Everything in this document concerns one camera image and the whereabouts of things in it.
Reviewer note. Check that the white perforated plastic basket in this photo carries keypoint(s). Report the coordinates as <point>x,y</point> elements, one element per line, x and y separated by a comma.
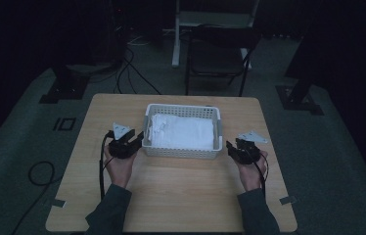
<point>184,153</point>

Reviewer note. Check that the person's left hand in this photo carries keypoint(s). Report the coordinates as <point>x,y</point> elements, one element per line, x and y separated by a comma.
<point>119,171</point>

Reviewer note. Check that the black folding chair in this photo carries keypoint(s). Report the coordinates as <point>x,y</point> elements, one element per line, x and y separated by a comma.
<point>217,58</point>

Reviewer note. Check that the grey tape strip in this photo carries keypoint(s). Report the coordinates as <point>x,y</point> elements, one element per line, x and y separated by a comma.
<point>287,199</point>
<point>58,203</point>

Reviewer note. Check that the white cloth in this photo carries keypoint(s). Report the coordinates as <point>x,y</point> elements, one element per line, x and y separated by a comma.
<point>184,132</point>

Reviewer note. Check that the dark equipment rack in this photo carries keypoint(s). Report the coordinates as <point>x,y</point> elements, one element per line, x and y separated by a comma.
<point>109,32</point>

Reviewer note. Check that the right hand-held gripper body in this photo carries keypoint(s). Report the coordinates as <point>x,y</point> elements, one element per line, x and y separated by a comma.
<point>248,155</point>

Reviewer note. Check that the white desk frame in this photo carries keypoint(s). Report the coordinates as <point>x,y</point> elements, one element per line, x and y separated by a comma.
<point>176,49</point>

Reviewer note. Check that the person's right hand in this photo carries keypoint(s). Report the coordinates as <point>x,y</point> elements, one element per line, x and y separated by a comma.
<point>251,176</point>

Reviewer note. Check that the black stand base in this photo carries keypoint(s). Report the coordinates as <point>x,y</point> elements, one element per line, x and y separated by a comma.
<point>65,88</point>
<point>298,99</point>

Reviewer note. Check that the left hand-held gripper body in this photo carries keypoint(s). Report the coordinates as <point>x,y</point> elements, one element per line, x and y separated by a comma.
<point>122,150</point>

